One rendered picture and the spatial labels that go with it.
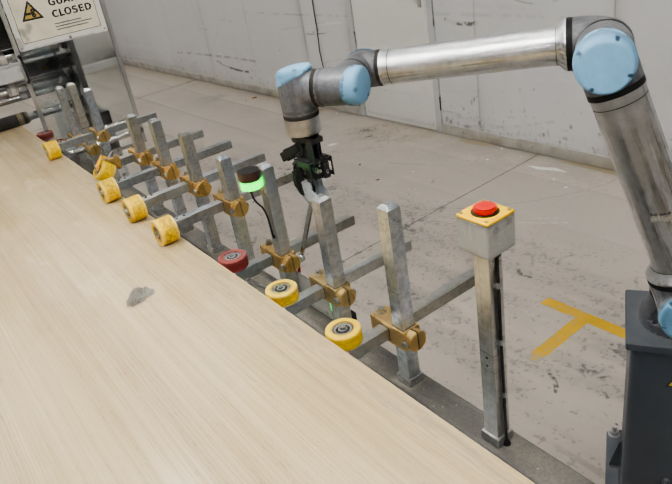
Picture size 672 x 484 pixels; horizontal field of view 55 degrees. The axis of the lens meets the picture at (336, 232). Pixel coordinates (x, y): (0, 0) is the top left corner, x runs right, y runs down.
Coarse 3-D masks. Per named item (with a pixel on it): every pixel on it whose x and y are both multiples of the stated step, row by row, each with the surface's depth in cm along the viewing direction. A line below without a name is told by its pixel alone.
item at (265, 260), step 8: (344, 216) 197; (352, 216) 197; (336, 224) 194; (344, 224) 196; (352, 224) 198; (312, 232) 191; (296, 240) 188; (312, 240) 190; (296, 248) 187; (264, 256) 183; (256, 264) 180; (264, 264) 182; (272, 264) 183; (240, 272) 177; (248, 272) 179; (256, 272) 181
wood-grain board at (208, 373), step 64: (0, 192) 256; (64, 192) 244; (0, 256) 201; (64, 256) 194; (128, 256) 187; (192, 256) 181; (0, 320) 166; (64, 320) 161; (128, 320) 156; (192, 320) 152; (256, 320) 148; (0, 384) 141; (64, 384) 137; (128, 384) 134; (192, 384) 131; (256, 384) 128; (320, 384) 125; (384, 384) 122; (0, 448) 123; (64, 448) 120; (128, 448) 117; (192, 448) 115; (256, 448) 112; (320, 448) 110; (384, 448) 108; (448, 448) 106
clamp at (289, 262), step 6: (264, 246) 186; (270, 246) 185; (264, 252) 186; (270, 252) 182; (294, 252) 181; (276, 258) 181; (282, 258) 179; (288, 258) 178; (294, 258) 179; (276, 264) 182; (282, 264) 179; (288, 264) 178; (294, 264) 179; (282, 270) 180; (288, 270) 179; (294, 270) 180
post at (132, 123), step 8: (128, 120) 244; (136, 120) 245; (128, 128) 247; (136, 128) 246; (136, 136) 247; (136, 144) 248; (144, 144) 250; (144, 168) 253; (152, 184) 257; (152, 192) 258; (160, 208) 262
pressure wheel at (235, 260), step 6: (228, 252) 178; (234, 252) 178; (240, 252) 177; (222, 258) 176; (228, 258) 176; (234, 258) 175; (240, 258) 174; (246, 258) 176; (222, 264) 174; (228, 264) 173; (234, 264) 173; (240, 264) 174; (246, 264) 176; (234, 270) 174; (240, 270) 174
